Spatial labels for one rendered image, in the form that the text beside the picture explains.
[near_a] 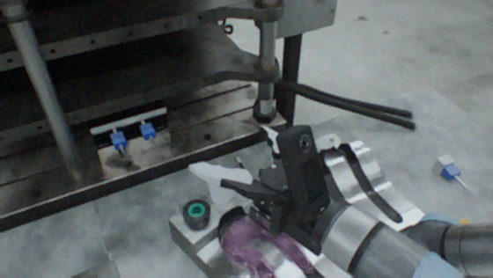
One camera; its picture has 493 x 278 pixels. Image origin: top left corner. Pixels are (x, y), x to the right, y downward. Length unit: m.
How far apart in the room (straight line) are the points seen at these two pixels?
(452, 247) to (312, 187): 0.21
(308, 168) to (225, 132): 1.14
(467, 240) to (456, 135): 1.22
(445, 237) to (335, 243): 0.18
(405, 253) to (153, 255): 0.91
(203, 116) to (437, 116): 0.97
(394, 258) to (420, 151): 1.20
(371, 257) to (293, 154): 0.15
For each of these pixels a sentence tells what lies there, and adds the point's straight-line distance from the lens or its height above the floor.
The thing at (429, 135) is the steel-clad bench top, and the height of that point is 0.80.
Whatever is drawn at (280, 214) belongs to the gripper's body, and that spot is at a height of 1.44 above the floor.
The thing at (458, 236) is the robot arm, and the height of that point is 1.41.
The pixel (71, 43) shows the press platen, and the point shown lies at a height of 1.28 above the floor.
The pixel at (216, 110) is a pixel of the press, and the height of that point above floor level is 0.79.
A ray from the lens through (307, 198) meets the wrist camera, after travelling 0.52.
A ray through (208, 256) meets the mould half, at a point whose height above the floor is 0.87.
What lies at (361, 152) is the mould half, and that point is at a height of 0.93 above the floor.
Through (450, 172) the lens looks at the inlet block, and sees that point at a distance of 1.57.
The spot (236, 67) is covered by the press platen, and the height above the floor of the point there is 1.04.
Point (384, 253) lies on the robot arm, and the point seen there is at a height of 1.47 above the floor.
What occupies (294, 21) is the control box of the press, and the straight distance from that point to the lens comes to 1.67.
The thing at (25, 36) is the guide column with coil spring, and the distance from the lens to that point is 1.25.
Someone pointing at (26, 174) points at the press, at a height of 0.78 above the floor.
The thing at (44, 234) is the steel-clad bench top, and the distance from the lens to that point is 1.44.
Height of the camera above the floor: 1.87
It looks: 42 degrees down
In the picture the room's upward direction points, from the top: straight up
